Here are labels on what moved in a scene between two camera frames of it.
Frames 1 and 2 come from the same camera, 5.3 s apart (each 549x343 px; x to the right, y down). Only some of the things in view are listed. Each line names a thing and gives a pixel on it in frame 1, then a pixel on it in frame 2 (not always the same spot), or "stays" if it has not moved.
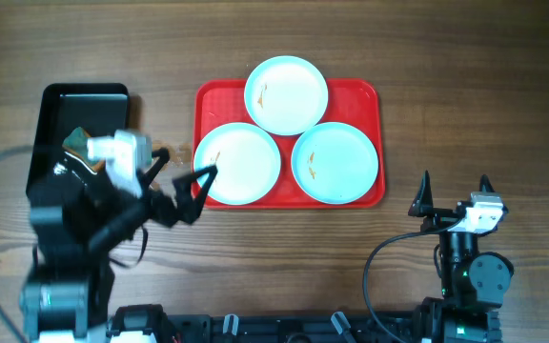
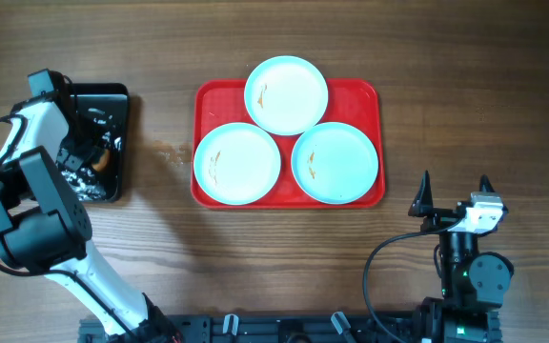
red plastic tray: (356, 101) stays
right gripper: (423, 206) stays
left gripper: (188, 208) to (79, 161)
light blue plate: (247, 159) stays
